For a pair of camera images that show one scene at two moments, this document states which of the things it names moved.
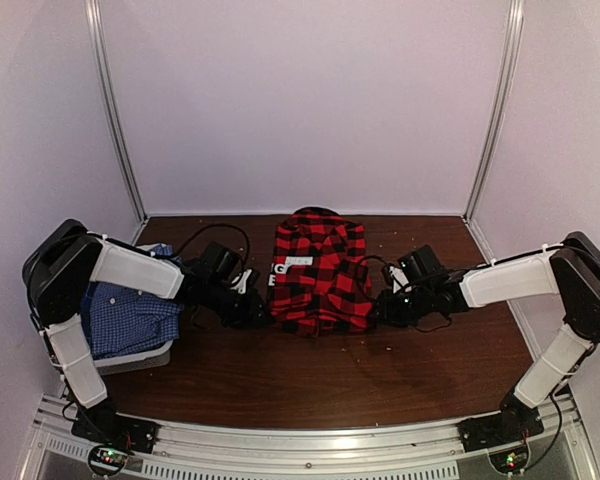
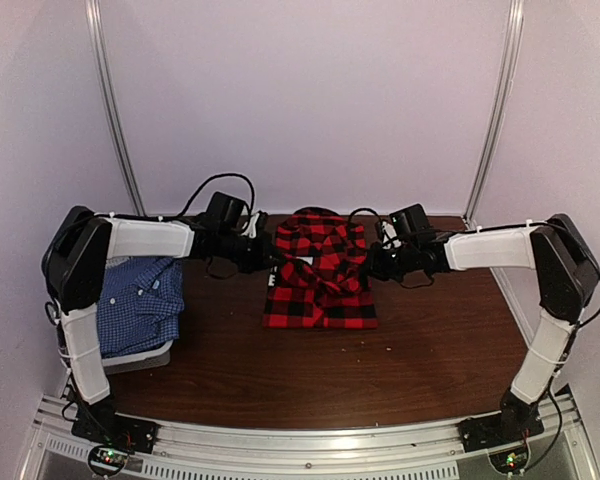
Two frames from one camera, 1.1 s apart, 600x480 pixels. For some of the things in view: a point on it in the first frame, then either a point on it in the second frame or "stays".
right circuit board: (510, 459) stays
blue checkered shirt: (122, 321) stays
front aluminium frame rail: (199, 451) stays
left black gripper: (250, 315) -> (261, 260)
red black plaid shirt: (316, 254) stays
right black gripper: (386, 310) -> (375, 264)
